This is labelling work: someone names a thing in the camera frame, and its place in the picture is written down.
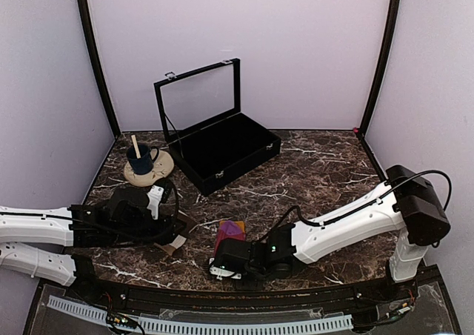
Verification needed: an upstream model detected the cream brown sock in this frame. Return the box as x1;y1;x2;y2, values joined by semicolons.
153;211;198;256

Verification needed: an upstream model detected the magenta purple sock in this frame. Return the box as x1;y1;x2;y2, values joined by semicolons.
214;220;246;254

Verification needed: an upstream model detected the black display box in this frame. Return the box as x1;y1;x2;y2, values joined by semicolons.
153;58;281;196

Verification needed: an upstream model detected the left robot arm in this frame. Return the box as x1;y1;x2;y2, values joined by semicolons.
1;185;187;302

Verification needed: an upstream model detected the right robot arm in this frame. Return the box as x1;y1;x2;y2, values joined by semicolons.
208;165;451;301

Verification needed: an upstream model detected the beige ceramic saucer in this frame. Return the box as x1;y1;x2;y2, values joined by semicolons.
124;147;176;188

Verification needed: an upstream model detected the dark blue mug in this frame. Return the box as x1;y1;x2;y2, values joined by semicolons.
126;144;159;175

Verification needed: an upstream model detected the wooden stir stick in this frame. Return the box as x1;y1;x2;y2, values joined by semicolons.
131;134;141;159

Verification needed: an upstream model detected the green circuit board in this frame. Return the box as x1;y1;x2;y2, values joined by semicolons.
106;312;138;329

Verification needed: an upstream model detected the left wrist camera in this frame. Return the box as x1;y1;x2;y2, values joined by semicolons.
147;179;172;220

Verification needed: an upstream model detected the white cable duct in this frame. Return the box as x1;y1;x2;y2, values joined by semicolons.
47;296;354;334

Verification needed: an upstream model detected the black front rail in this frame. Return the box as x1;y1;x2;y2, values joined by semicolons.
69;255;418;312

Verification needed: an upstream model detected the left black frame post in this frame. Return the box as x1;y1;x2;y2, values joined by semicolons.
76;0;121;139

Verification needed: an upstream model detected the black frame post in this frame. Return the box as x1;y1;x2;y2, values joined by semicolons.
76;0;121;139
358;0;401;139

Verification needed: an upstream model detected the right black frame post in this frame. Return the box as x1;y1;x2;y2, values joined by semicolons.
358;0;401;139

